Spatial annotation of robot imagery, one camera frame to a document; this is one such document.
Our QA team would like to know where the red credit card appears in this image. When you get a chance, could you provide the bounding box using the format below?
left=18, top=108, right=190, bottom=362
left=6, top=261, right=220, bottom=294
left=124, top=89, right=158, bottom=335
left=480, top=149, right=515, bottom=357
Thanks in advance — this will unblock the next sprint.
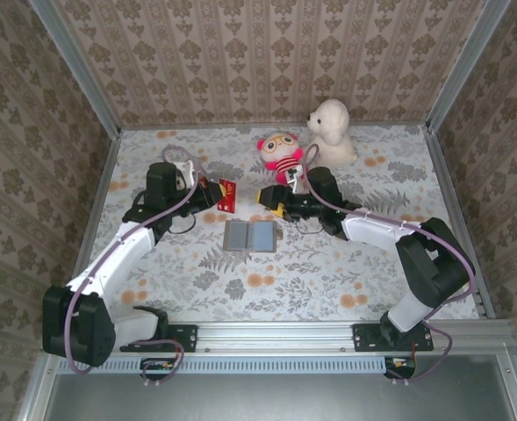
left=217, top=178, right=240, bottom=208

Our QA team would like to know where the grey card holder wallet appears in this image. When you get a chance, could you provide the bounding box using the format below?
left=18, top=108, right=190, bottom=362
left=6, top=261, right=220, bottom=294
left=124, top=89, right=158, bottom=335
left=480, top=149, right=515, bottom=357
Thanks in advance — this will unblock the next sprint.
left=221, top=218, right=282, bottom=253

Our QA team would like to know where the blue card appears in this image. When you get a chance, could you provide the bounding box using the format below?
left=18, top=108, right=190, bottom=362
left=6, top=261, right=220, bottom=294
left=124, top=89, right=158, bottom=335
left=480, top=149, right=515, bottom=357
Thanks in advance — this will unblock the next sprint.
left=249, top=222, right=275, bottom=251

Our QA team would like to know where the pink striped plush doll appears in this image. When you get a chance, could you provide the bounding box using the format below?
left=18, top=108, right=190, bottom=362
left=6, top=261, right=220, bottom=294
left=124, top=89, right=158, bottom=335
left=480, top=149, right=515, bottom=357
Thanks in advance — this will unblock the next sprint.
left=256, top=131, right=305, bottom=186

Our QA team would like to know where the white plush dog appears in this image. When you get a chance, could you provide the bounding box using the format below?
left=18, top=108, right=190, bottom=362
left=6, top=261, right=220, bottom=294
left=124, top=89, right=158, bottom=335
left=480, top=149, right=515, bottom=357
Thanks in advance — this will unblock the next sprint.
left=305, top=98, right=359, bottom=170

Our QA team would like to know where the floral table cloth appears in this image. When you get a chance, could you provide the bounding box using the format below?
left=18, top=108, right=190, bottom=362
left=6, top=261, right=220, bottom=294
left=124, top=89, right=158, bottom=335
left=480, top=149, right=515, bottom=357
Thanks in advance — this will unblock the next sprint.
left=71, top=125, right=483, bottom=324

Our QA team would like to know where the black controller board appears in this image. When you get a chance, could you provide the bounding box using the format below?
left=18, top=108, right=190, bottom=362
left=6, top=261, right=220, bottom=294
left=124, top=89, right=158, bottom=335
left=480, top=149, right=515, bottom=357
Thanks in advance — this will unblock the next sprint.
left=140, top=358, right=175, bottom=381
left=384, top=355, right=417, bottom=380

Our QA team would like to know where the grey metal panel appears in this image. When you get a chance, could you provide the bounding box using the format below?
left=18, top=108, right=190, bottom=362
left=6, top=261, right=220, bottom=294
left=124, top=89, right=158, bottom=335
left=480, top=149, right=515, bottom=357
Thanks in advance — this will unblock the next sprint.
left=42, top=354, right=516, bottom=421

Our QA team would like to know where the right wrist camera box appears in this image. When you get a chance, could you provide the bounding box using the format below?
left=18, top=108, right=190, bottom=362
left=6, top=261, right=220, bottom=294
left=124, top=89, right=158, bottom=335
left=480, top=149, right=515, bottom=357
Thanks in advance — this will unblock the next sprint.
left=284, top=165, right=306, bottom=193

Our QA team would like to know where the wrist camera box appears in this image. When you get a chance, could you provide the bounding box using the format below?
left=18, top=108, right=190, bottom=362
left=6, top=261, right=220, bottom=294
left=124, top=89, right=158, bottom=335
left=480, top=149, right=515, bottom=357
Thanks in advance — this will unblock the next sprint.
left=173, top=161, right=198, bottom=188
left=284, top=165, right=306, bottom=193

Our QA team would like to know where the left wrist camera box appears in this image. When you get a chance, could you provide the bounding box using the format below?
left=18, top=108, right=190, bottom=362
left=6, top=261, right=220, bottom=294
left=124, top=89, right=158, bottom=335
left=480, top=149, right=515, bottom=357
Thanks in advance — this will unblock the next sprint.
left=173, top=161, right=198, bottom=188

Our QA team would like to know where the aluminium frame rail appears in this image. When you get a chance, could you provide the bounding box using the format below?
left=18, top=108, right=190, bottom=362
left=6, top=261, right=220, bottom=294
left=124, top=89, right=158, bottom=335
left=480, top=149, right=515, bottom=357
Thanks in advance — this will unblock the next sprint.
left=42, top=319, right=516, bottom=352

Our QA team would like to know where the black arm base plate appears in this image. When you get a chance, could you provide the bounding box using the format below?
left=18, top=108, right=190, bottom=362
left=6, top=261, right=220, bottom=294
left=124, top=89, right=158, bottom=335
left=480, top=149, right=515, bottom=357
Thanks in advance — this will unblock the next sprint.
left=352, top=323, right=434, bottom=353
left=119, top=323, right=198, bottom=353

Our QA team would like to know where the aluminium frame post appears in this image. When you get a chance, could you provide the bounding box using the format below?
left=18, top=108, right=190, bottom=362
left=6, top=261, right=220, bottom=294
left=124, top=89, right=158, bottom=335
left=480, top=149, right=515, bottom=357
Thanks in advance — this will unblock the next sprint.
left=424, top=0, right=512, bottom=132
left=29, top=0, right=123, bottom=137

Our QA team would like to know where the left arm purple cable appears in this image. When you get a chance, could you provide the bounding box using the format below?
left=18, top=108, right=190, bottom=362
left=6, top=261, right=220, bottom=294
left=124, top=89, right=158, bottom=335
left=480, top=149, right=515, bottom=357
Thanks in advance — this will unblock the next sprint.
left=63, top=146, right=206, bottom=388

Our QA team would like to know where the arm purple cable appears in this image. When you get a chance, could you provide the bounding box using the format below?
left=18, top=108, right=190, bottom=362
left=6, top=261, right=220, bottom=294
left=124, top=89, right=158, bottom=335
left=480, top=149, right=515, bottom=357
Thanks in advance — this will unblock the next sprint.
left=301, top=144, right=478, bottom=386
left=63, top=146, right=206, bottom=388

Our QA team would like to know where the light blue slotted cable duct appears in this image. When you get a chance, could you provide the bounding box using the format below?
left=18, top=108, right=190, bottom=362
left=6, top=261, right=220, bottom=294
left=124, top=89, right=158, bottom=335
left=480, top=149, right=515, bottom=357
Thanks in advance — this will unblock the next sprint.
left=58, top=355, right=389, bottom=375

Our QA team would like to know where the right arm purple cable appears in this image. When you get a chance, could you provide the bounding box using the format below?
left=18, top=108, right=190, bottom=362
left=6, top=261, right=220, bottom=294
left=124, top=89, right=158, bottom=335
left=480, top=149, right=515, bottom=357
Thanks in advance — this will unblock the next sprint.
left=301, top=144, right=478, bottom=386

